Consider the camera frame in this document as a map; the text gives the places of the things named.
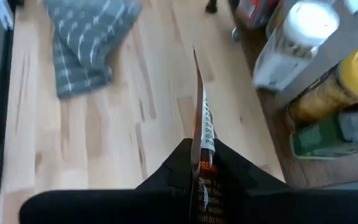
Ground taco seasoning mix packet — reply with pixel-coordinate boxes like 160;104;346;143
190;45;228;224

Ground smoked paprika tin red lid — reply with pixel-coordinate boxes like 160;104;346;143
236;0;281;29

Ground seed seasoning jar white lid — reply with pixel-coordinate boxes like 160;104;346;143
252;0;341;93

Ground white metal strip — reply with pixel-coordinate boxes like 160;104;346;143
0;0;14;30

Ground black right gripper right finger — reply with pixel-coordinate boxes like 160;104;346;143
215;138;358;224

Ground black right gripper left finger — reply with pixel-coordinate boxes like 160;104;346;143
19;138;195;224

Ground grey checked cloth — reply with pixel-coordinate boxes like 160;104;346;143
42;0;143;99

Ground green black pepper tin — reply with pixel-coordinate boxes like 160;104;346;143
290;105;358;160

